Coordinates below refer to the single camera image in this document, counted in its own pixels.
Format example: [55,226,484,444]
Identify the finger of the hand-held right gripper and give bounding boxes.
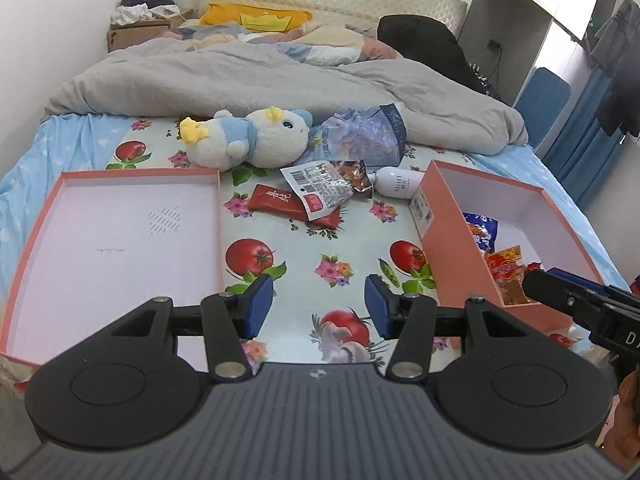
[547,268,608,292]
[522,267,608,326]

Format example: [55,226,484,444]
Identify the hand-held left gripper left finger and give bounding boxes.
[107,273,276,381]

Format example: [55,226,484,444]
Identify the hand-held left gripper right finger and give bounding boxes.
[364,273,538,381]

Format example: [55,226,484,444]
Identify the red snack packet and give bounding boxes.
[484,245,529,282]

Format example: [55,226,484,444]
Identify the pink cardboard box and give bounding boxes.
[410,159,606,350]

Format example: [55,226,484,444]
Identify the blue white snack packet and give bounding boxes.
[461,211,501,256]

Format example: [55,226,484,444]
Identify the dark red packet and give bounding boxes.
[247,183,352,232]

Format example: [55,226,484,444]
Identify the clear packet of red candies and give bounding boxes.
[279,159,375,222]

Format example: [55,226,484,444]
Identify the person's right hand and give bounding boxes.
[602,366,640,466]

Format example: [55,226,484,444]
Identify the floral bed mat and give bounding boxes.
[105,115,591,366]

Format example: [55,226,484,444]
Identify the white bottle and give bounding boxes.
[367,167,426,197]

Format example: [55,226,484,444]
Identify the blue curtain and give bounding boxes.
[542,65,628,206]

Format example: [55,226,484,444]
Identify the white and blue plush toy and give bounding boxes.
[179,105,315,168]

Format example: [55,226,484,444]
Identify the pink box lid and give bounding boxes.
[0,167,222,373]

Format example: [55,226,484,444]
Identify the blue tissue pack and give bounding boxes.
[306,102,408,168]

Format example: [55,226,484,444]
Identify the blue chair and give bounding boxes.
[514,66,572,153]

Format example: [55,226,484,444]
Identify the hanging dark clothes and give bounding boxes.
[589,0,640,137]

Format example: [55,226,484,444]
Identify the checkered cloth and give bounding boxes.
[467,61,501,98]

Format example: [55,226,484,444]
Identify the grey duvet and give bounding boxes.
[42,42,530,156]

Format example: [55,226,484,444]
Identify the light blue bed sheet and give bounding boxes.
[0,112,640,291]

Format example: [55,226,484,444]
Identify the pastel patchwork blanket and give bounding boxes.
[160,19,403,67]

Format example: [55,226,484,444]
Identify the black bag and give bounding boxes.
[376,14,488,93]

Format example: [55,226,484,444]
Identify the white wardrobe unit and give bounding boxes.
[457,0,611,106]

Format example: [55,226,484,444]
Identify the yellow pillow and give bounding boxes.
[200,2,313,31]

